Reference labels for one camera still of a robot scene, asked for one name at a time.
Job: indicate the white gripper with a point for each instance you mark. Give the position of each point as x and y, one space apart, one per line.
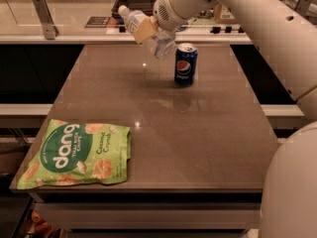
164 13

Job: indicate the clear plastic water bottle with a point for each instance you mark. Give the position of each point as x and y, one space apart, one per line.
159 45

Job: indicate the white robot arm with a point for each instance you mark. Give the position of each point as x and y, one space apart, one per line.
288 44

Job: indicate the dark tray bin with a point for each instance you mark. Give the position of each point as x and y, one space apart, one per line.
137 0

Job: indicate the blue Pepsi can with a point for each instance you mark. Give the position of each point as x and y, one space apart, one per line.
186 56

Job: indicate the cardboard box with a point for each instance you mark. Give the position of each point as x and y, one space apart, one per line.
222 15

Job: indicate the green Dang chips bag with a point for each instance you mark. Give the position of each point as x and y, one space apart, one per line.
74 154

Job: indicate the orange object under table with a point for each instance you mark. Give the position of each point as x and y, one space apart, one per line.
39 225

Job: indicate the left metal bracket post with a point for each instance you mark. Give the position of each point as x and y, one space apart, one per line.
50 29

